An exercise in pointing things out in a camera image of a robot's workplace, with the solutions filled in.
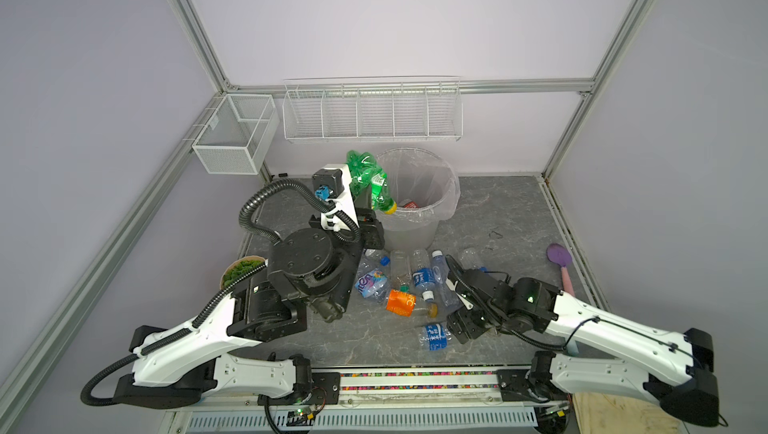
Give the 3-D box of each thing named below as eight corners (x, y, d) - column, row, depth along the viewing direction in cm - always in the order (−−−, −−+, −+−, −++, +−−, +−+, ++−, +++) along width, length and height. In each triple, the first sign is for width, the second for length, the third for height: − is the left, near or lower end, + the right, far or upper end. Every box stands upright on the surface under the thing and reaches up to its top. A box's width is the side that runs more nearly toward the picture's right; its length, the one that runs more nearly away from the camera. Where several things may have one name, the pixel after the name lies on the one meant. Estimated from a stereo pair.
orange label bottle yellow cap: (383, 309, 86) (383, 303, 83) (388, 293, 89) (388, 287, 86) (434, 324, 83) (436, 319, 80) (438, 308, 86) (439, 302, 83)
